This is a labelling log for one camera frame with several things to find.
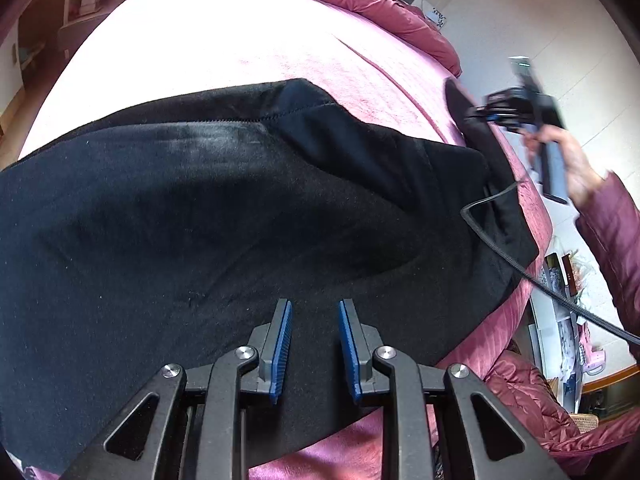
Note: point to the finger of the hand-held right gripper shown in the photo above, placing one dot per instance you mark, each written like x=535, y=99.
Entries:
x=482, y=112

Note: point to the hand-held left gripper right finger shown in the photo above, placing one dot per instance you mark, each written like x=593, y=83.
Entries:
x=349, y=355

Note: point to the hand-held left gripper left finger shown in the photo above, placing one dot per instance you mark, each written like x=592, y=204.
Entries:
x=281, y=355

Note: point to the black pants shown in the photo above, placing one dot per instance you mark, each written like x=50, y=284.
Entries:
x=200, y=210

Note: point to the person's right forearm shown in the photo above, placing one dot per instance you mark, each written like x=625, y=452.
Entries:
x=615, y=240

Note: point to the person's right hand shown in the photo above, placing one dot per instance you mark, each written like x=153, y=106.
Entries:
x=575, y=165

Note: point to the patterned small box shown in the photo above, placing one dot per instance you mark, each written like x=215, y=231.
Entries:
x=436, y=17

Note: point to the person's maroon jacket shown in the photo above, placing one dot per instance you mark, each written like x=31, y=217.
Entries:
x=525, y=400

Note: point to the pink plastic object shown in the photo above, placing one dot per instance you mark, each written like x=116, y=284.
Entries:
x=592, y=355

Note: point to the pink bed sheet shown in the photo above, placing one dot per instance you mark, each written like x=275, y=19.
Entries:
x=225, y=35

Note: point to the white cabinet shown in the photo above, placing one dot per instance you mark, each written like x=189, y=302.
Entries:
x=87, y=7

